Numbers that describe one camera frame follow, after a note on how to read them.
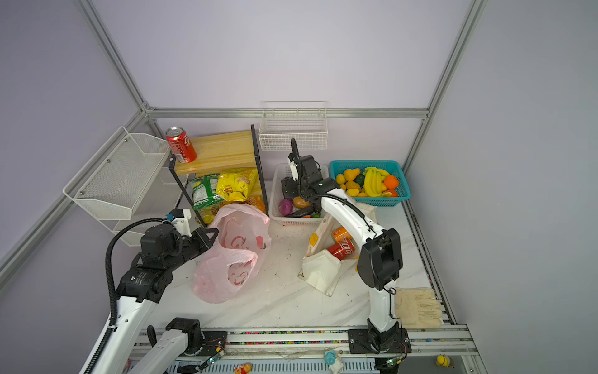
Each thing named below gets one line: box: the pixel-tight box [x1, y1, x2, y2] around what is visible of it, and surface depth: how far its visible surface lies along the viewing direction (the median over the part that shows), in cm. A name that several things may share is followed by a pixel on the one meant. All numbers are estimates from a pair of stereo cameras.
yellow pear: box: [343, 168, 361, 182], surface depth 117 cm
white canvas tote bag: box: [297, 204, 378, 297], surface depth 80 cm
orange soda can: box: [332, 225, 353, 243], surface depth 95 cm
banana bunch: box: [363, 166, 391, 198], surface depth 112 cm
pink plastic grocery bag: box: [192, 202, 272, 304], surface depth 77 cm
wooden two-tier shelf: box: [168, 124, 269, 230], surface depth 84 cm
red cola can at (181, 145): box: [165, 126, 197, 165], surface depth 74 cm
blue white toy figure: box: [323, 349, 345, 374], surface depth 69 cm
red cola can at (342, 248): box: [327, 238, 356, 261], surface depth 90 cm
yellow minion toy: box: [435, 354, 455, 369], surface depth 70 cm
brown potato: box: [293, 196, 311, 209], surface depth 107 cm
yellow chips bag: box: [215, 167, 261, 202], surface depth 90 cm
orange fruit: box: [383, 174, 400, 190], surface depth 110 cm
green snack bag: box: [190, 173, 225, 211], surface depth 91 cm
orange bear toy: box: [233, 363, 253, 374], surface depth 70 cm
